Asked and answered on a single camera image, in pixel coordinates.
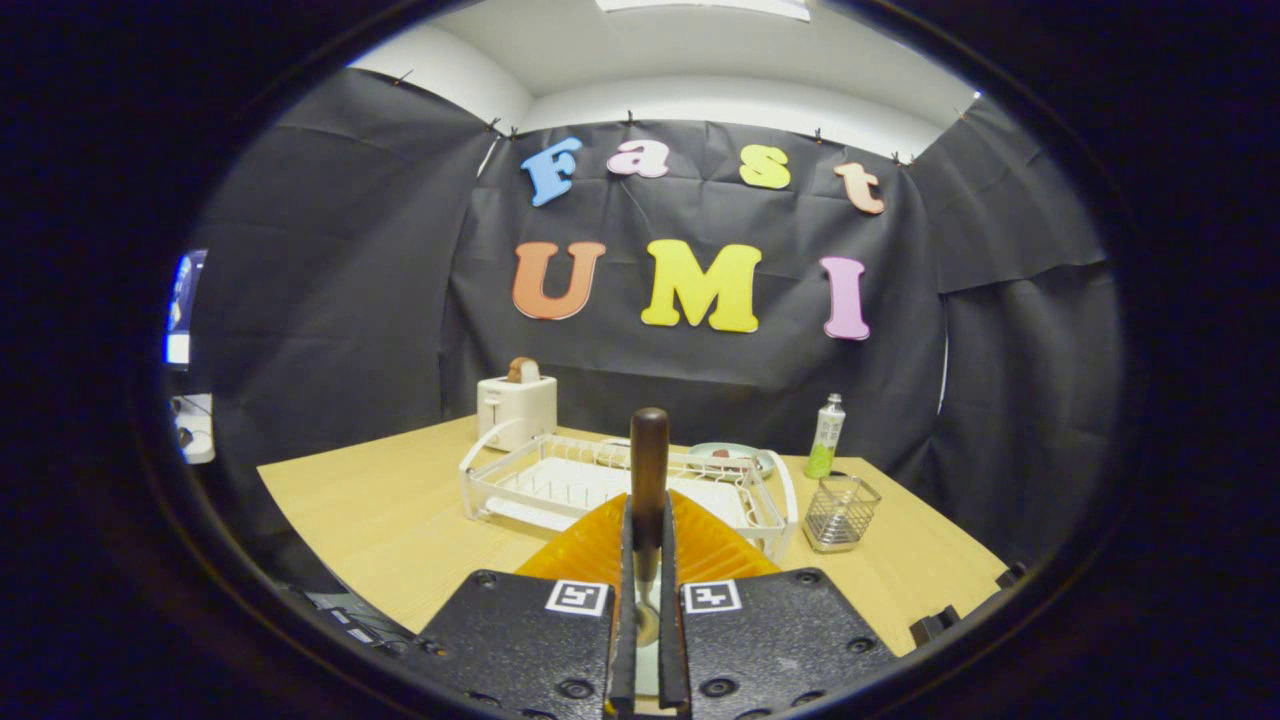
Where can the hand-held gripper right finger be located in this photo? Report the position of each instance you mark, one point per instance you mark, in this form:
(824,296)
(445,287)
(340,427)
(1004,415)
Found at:
(780,640)

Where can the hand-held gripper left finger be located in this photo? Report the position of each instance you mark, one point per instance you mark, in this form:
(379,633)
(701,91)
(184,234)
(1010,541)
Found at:
(520,640)

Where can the white dish rack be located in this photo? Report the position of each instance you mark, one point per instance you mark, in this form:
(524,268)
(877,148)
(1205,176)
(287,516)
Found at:
(560,480)

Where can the pale green plate with food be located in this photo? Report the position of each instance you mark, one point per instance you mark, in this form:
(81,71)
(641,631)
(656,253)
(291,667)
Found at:
(748,456)

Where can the green bottle with white cap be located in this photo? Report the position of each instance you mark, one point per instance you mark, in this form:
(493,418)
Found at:
(825,440)

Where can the white toaster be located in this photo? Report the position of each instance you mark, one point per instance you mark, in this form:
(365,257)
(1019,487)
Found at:
(517,412)

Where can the brown bread slice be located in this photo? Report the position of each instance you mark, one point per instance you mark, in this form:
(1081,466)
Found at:
(523,370)

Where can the black backdrop cloth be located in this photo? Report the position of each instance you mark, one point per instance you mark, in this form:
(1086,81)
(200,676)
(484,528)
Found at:
(700,380)

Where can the white device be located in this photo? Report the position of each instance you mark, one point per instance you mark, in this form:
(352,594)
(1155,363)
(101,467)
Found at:
(195,430)

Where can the blue lit screen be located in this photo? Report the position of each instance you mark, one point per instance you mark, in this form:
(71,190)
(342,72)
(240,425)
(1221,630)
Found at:
(183,300)

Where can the ceiling light panel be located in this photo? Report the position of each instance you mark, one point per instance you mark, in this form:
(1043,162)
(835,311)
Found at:
(700,6)

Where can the black table bracket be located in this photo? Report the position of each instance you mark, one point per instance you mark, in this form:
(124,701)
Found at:
(1011,575)
(932,626)

